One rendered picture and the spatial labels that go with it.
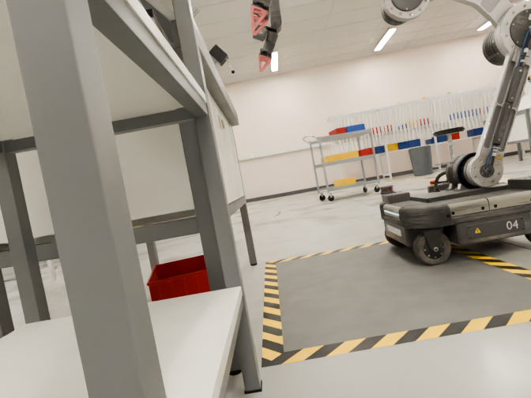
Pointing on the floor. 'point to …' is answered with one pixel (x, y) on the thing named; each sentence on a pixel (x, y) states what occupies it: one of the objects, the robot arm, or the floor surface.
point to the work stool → (449, 139)
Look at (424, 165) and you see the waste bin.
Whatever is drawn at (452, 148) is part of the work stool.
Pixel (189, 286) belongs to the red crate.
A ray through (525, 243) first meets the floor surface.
